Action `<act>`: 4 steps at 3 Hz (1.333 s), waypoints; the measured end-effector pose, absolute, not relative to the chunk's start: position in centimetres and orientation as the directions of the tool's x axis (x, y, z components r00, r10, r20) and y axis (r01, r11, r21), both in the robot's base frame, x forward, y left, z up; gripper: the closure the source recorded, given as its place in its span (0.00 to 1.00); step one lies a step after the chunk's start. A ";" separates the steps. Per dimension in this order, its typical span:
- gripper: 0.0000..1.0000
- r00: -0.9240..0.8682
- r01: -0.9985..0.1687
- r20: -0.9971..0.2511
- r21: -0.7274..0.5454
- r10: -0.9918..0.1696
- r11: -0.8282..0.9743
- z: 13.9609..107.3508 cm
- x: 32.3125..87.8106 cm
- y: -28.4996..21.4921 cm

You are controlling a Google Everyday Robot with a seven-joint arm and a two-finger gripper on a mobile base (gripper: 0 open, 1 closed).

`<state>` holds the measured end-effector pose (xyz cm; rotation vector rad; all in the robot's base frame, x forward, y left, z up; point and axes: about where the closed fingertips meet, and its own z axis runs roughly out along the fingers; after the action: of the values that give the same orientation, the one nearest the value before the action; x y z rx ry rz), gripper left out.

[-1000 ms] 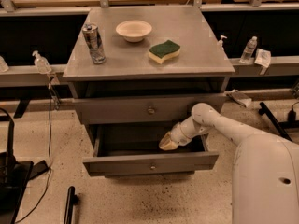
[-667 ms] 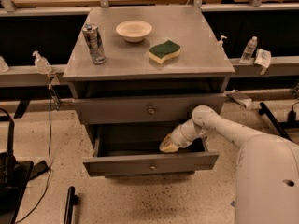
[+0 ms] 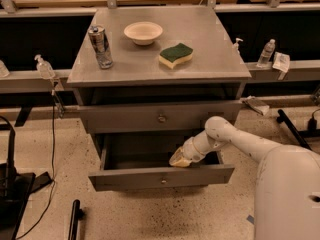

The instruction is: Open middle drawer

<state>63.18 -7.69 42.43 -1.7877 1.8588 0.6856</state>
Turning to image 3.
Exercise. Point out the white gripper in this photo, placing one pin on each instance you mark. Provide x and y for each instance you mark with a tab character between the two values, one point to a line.
190	151

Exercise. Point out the grey drawer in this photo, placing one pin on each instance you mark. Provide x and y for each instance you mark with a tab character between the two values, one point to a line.
122	118
140	160

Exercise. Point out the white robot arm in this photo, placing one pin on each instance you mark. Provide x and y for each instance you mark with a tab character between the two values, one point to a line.
287	181

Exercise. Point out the grey top drawer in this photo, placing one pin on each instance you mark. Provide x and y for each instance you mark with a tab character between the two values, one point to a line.
122	118

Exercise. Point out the grey drawer cabinet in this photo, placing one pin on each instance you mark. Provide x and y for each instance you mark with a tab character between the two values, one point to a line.
215	73

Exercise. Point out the blue tape cross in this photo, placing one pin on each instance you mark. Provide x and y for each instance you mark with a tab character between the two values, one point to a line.
250	219

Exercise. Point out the grey folded cloth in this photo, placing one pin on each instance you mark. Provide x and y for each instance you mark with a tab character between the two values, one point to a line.
256	104

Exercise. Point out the green yellow sponge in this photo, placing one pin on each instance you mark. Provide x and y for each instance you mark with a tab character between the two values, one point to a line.
175	55

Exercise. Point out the black stand leg right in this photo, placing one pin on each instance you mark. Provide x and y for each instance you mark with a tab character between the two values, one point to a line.
311	131

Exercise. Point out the black bar on floor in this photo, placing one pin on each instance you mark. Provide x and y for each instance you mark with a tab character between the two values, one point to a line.
76	215

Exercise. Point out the small pump bottle right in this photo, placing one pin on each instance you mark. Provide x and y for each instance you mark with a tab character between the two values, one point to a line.
236	45

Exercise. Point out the white bowl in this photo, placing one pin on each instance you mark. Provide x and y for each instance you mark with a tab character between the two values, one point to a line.
143	33

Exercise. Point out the white paper packet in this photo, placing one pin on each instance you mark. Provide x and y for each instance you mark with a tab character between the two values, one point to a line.
281	62

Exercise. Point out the clear water bottle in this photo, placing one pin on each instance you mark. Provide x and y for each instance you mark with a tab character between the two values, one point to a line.
266	53

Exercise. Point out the silver drink can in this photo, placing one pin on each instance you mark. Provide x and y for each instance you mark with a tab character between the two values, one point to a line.
101	46

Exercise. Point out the clear pump bottle left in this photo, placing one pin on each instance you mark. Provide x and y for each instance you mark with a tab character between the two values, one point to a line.
44	68

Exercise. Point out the black stand base left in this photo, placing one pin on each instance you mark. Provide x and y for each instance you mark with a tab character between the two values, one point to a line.
15	188

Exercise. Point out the clear bottle far left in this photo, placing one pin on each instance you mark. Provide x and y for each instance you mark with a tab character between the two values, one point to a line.
4	72

